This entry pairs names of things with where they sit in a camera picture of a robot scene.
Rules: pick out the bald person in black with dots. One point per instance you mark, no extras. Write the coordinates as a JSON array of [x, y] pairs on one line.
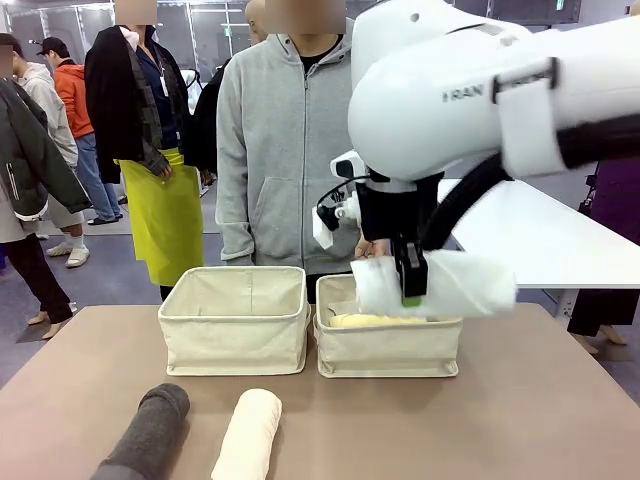
[[205, 125]]

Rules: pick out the person's left hand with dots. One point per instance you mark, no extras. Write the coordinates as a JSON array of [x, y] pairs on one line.
[[375, 248]]

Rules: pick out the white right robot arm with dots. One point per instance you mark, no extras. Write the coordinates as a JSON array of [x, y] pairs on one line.
[[450, 90]]

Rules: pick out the person in beige hoodie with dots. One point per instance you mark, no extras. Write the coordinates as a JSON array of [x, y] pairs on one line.
[[45, 100]]

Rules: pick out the white table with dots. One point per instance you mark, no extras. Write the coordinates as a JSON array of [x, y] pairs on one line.
[[540, 235]]

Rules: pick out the white towel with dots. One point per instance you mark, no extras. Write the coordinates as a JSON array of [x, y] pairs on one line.
[[465, 285]]

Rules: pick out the yellow towel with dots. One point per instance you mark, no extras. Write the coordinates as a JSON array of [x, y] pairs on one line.
[[360, 320]]

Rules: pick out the beige fabric basket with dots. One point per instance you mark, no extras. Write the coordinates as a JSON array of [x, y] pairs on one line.
[[385, 350], [235, 340]]

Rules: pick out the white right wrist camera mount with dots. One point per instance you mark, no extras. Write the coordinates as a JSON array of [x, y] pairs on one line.
[[330, 220]]

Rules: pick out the person in dark green jacket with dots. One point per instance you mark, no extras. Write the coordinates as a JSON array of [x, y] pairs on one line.
[[25, 165]]

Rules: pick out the person in black coat yellow skirt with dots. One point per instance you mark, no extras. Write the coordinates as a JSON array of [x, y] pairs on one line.
[[150, 210]]

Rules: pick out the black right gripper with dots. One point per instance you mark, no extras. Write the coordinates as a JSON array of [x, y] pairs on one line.
[[385, 215]]

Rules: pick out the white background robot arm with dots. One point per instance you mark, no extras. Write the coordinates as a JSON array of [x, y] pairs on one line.
[[197, 85]]

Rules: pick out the person in beige top purple skirt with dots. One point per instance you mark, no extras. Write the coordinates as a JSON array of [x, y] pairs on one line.
[[615, 250]]

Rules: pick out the dark grey towel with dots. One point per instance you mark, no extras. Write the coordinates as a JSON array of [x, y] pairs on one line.
[[150, 430]]

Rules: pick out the cream pink towel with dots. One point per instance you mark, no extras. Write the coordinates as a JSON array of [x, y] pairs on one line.
[[250, 435]]

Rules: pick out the person in orange hoodie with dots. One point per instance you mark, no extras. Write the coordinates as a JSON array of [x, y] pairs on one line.
[[75, 105]]

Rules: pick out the person in grey hoodie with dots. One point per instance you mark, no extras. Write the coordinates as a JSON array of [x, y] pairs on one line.
[[275, 165]]

